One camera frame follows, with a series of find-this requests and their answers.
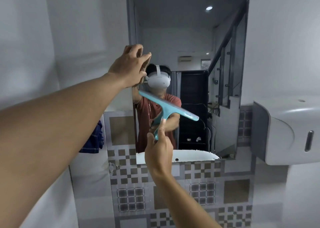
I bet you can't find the rectangular wall mirror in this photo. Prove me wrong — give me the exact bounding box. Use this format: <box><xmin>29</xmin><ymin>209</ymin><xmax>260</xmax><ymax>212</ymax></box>
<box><xmin>126</xmin><ymin>0</ymin><xmax>251</xmax><ymax>165</ymax></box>

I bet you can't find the clear wall hook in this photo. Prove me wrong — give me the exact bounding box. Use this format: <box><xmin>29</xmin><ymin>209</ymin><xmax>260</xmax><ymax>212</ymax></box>
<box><xmin>108</xmin><ymin>160</ymin><xmax>121</xmax><ymax>176</ymax></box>

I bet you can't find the person's right forearm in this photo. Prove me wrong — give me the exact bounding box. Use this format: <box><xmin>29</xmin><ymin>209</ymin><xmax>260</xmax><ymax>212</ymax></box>
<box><xmin>150</xmin><ymin>166</ymin><xmax>223</xmax><ymax>228</ymax></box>

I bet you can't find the white paper towel dispenser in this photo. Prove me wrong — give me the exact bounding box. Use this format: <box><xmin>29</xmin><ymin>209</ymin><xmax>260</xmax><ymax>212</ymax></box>
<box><xmin>252</xmin><ymin>95</ymin><xmax>320</xmax><ymax>166</ymax></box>

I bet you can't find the person's left forearm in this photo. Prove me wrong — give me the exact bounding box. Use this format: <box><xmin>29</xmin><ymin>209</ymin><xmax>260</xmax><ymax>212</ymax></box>
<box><xmin>0</xmin><ymin>72</ymin><xmax>125</xmax><ymax>228</ymax></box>

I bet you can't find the blue hanging cloth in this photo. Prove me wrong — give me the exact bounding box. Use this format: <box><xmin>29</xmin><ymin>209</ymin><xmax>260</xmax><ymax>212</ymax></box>
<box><xmin>79</xmin><ymin>120</ymin><xmax>104</xmax><ymax>154</ymax></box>

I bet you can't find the person's right hand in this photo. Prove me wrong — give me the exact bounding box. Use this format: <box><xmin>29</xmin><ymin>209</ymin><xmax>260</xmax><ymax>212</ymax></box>
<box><xmin>144</xmin><ymin>118</ymin><xmax>174</xmax><ymax>184</ymax></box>

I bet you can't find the person's left hand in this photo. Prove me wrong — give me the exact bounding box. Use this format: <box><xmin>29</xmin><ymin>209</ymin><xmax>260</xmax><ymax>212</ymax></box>
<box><xmin>107</xmin><ymin>44</ymin><xmax>152</xmax><ymax>89</ymax></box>

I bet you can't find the teal window squeegee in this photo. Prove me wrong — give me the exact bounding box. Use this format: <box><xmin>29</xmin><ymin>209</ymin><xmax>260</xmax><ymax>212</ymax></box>
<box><xmin>138</xmin><ymin>90</ymin><xmax>200</xmax><ymax>141</ymax></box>

